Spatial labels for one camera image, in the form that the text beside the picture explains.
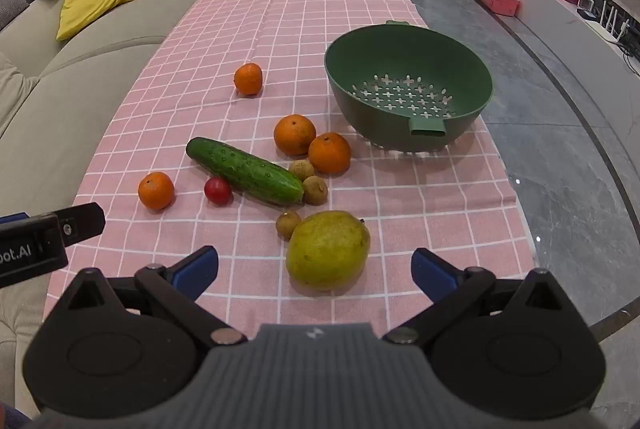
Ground pink checked tablecloth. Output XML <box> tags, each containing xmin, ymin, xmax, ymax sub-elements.
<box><xmin>42</xmin><ymin>0</ymin><xmax>536</xmax><ymax>340</ymax></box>

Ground white router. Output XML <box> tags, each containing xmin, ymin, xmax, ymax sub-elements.
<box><xmin>596</xmin><ymin>0</ymin><xmax>632</xmax><ymax>44</ymax></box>

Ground green cucumber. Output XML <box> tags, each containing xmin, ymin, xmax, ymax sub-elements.
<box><xmin>186</xmin><ymin>137</ymin><xmax>305</xmax><ymax>204</ymax></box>

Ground beige sofa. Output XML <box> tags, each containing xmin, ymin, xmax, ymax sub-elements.
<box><xmin>0</xmin><ymin>0</ymin><xmax>251</xmax><ymax>417</ymax></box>

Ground red cherry tomato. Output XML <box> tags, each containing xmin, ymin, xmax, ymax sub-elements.
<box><xmin>204</xmin><ymin>177</ymin><xmax>233</xmax><ymax>205</ymax></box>

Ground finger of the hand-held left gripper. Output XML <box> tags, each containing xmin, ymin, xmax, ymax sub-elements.
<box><xmin>52</xmin><ymin>203</ymin><xmax>107</xmax><ymax>251</ymax></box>

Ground white low cabinet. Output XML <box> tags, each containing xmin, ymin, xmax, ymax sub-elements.
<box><xmin>461</xmin><ymin>0</ymin><xmax>640</xmax><ymax>122</ymax></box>

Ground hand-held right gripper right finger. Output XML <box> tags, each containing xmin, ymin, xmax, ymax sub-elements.
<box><xmin>382</xmin><ymin>248</ymin><xmax>576</xmax><ymax>348</ymax></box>

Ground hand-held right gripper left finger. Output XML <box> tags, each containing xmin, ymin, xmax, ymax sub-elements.
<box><xmin>62</xmin><ymin>245</ymin><xmax>248</xmax><ymax>350</ymax></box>

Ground brown longan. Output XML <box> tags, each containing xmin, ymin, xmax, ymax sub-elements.
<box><xmin>302</xmin><ymin>176</ymin><xmax>329</xmax><ymax>205</ymax></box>
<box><xmin>276</xmin><ymin>210</ymin><xmax>302</xmax><ymax>241</ymax></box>
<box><xmin>288</xmin><ymin>159</ymin><xmax>316</xmax><ymax>182</ymax></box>

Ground yellow-green mango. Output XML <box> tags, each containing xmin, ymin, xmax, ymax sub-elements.
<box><xmin>285</xmin><ymin>211</ymin><xmax>372</xmax><ymax>287</ymax></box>

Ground green colander bowl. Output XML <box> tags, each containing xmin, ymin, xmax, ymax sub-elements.
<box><xmin>324</xmin><ymin>21</ymin><xmax>494</xmax><ymax>153</ymax></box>

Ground yellow cushion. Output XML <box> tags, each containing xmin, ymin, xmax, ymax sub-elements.
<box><xmin>56</xmin><ymin>0</ymin><xmax>153</xmax><ymax>42</ymax></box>

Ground orange mandarin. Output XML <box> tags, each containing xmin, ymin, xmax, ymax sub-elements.
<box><xmin>234</xmin><ymin>63</ymin><xmax>264</xmax><ymax>96</ymax></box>
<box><xmin>273</xmin><ymin>114</ymin><xmax>317</xmax><ymax>156</ymax></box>
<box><xmin>138</xmin><ymin>172</ymin><xmax>176</xmax><ymax>211</ymax></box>
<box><xmin>308</xmin><ymin>132</ymin><xmax>352</xmax><ymax>174</ymax></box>

